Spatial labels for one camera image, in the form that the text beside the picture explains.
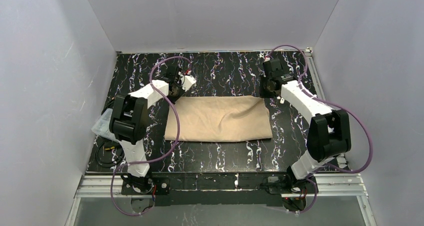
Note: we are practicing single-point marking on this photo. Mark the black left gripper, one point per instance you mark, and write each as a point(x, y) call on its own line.
point(175, 77)

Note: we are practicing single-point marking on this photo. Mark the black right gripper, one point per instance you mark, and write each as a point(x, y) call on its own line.
point(271, 69)

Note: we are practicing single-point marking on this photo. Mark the beige cloth napkin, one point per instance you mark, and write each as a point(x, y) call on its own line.
point(219, 119)

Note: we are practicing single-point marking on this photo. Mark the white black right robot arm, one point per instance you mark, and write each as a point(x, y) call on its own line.
point(300, 98)

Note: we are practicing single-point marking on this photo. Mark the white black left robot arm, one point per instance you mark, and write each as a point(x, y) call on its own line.
point(130, 115)

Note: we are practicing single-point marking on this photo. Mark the clear plastic box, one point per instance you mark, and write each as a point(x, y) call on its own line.
point(101, 127)

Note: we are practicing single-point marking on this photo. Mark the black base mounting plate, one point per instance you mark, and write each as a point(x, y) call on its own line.
point(268, 188)

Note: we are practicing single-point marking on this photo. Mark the aluminium front frame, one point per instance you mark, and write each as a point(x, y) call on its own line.
point(342, 199)

